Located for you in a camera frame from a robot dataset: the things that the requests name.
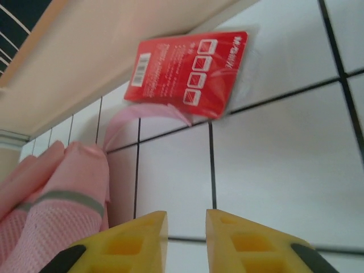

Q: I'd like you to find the red card packet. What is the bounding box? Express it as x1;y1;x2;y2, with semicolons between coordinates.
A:
123;30;261;126

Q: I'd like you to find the pink backpack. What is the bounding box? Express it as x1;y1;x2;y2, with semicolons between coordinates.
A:
0;102;192;273

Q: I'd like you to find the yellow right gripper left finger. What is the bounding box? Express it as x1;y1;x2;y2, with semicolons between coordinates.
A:
42;210;168;273

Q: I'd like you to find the aluminium corner post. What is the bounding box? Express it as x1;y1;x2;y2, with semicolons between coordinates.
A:
0;129;31;149

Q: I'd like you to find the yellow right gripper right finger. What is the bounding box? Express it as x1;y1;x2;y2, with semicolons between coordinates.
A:
206;209;328;273

